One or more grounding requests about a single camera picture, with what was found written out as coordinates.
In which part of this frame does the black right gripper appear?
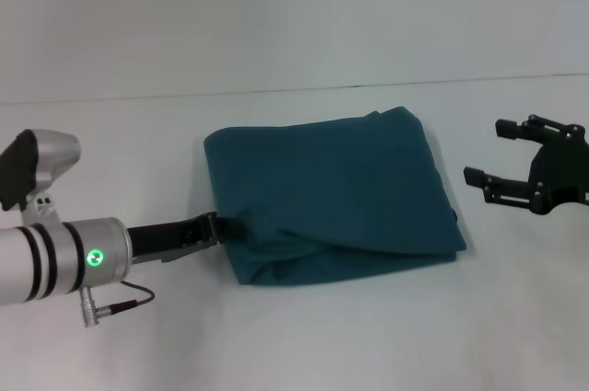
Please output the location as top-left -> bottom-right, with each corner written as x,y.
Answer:
462,113 -> 589,217

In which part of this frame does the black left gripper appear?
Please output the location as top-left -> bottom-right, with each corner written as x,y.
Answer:
126,211 -> 248,264

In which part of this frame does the left arm connector cable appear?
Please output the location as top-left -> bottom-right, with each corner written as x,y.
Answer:
78,280 -> 156,328

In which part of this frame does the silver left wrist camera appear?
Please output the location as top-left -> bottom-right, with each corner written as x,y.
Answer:
0,129 -> 83,226

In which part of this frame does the teal t-shirt with FREE print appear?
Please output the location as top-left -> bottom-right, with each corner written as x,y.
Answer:
202,106 -> 468,288

